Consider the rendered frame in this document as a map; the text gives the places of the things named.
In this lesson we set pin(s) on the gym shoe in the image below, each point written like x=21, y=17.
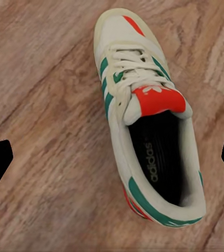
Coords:
x=150, y=122

